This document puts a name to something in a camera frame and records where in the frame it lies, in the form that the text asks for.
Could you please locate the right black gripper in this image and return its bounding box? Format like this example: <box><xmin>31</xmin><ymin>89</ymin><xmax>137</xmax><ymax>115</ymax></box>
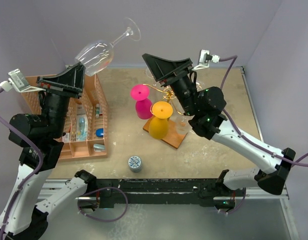
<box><xmin>142</xmin><ymin>54</ymin><xmax>198</xmax><ymax>117</ymax></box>

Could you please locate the grey stapler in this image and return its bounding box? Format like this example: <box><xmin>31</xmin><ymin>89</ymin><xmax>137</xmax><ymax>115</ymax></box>
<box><xmin>93</xmin><ymin>143</ymin><xmax>106</xmax><ymax>152</ymax></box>

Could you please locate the pink plastic goblet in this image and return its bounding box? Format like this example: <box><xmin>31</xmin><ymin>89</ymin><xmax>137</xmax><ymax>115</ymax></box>
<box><xmin>130</xmin><ymin>84</ymin><xmax>153</xmax><ymax>120</ymax></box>

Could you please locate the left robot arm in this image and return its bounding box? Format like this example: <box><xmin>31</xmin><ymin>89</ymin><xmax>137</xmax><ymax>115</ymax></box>
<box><xmin>0</xmin><ymin>63</ymin><xmax>97</xmax><ymax>240</ymax></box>

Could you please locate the gold wine glass rack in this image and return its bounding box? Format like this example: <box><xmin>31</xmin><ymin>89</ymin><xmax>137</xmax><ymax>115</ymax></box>
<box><xmin>144</xmin><ymin>83</ymin><xmax>190</xmax><ymax>149</ymax></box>

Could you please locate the yellow plastic goblet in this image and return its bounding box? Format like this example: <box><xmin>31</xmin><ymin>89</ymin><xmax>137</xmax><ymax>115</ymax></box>
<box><xmin>148</xmin><ymin>101</ymin><xmax>173</xmax><ymax>140</ymax></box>

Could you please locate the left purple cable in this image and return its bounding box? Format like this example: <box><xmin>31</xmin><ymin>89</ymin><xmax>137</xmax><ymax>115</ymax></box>
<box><xmin>0</xmin><ymin>88</ymin><xmax>45</xmax><ymax>240</ymax></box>

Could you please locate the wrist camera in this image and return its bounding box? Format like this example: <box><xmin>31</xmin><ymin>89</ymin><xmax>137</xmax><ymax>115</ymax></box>
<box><xmin>0</xmin><ymin>69</ymin><xmax>43</xmax><ymax>93</ymax></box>
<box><xmin>193</xmin><ymin>49</ymin><xmax>220</xmax><ymax>71</ymax></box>

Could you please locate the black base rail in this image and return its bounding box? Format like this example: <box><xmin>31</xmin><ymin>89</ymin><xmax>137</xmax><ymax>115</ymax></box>
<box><xmin>66</xmin><ymin>171</ymin><xmax>242</xmax><ymax>209</ymax></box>

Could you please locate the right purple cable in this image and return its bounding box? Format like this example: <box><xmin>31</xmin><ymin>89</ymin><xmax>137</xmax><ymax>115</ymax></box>
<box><xmin>218</xmin><ymin>55</ymin><xmax>308</xmax><ymax>168</ymax></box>

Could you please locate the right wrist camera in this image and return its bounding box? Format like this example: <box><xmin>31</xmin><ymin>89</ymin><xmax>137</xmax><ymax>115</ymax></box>
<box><xmin>193</xmin><ymin>49</ymin><xmax>220</xmax><ymax>71</ymax></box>

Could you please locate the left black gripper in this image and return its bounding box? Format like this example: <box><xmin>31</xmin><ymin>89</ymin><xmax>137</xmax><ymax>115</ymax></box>
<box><xmin>37</xmin><ymin>60</ymin><xmax>86</xmax><ymax>137</ymax></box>

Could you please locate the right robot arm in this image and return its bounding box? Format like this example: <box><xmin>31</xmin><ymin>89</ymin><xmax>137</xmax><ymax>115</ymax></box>
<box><xmin>142</xmin><ymin>50</ymin><xmax>295</xmax><ymax>196</ymax></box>

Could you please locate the lower purple cable loop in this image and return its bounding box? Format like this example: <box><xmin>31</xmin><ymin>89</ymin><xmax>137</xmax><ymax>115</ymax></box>
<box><xmin>77</xmin><ymin>186</ymin><xmax>129</xmax><ymax>223</ymax></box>

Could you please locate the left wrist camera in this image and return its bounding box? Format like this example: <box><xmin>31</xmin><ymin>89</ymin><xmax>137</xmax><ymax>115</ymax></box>
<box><xmin>0</xmin><ymin>69</ymin><xmax>43</xmax><ymax>93</ymax></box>

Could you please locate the pink plastic desk organizer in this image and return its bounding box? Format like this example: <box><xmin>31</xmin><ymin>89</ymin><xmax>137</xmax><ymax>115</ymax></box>
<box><xmin>20</xmin><ymin>71</ymin><xmax>109</xmax><ymax>160</ymax></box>

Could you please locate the clear wine glass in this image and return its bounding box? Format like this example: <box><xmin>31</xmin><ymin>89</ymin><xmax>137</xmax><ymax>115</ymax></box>
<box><xmin>175</xmin><ymin>115</ymin><xmax>190</xmax><ymax>135</ymax></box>
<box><xmin>75</xmin><ymin>17</ymin><xmax>141</xmax><ymax>77</ymax></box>
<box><xmin>195</xmin><ymin>81</ymin><xmax>204</xmax><ymax>91</ymax></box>

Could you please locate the blue object in organizer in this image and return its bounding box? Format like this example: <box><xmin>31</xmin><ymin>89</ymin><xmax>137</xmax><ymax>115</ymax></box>
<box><xmin>95</xmin><ymin>128</ymin><xmax>104</xmax><ymax>138</ymax></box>

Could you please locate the patterned round tin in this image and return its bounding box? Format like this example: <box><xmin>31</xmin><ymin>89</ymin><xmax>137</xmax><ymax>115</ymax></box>
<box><xmin>128</xmin><ymin>155</ymin><xmax>142</xmax><ymax>173</ymax></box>

